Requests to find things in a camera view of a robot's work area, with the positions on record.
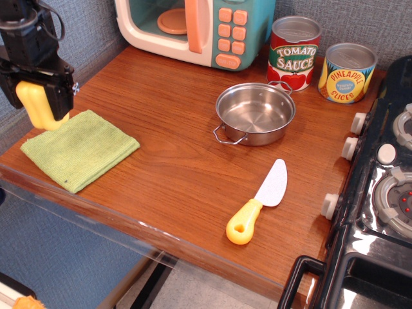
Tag toy knife yellow handle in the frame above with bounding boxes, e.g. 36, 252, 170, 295
226, 159, 288, 245

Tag orange object bottom corner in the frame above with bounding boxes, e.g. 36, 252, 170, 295
12, 296, 46, 309

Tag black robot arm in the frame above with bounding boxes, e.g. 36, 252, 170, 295
1, 1, 79, 121

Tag grey stove knob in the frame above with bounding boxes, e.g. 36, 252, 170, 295
341, 137, 359, 161
321, 193, 339, 220
350, 113, 367, 135

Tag toy microwave teal and cream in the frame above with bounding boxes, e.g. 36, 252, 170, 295
115, 1, 276, 71

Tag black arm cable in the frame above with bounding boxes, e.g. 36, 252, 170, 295
38, 0, 66, 42

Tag tomato sauce can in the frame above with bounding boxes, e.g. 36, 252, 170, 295
267, 15, 322, 91

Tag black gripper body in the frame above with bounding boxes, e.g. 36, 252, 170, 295
1, 12, 79, 95

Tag white round stove button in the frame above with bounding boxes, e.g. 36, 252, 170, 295
377, 144, 397, 165

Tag orange toy plate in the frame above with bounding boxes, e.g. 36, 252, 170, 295
157, 8, 187, 35

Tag green folded towel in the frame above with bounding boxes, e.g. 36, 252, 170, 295
21, 110, 140, 194

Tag black toy stove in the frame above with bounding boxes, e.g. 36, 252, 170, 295
278, 56, 411, 308

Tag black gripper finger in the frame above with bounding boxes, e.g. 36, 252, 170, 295
44, 84, 74, 121
1, 74, 23, 109

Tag yellow toy bell pepper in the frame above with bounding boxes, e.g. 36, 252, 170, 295
15, 81, 70, 131

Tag grey stove knob middle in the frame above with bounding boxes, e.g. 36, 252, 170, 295
341, 137, 359, 161

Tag small steel pan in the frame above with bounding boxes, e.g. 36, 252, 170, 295
213, 81, 296, 146

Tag pineapple slices can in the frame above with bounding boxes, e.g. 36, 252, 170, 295
318, 42, 378, 104

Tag grey stove knob lower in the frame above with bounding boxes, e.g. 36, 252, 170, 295
321, 193, 339, 220

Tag grey stove knob upper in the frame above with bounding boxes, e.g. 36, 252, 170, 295
350, 113, 367, 135

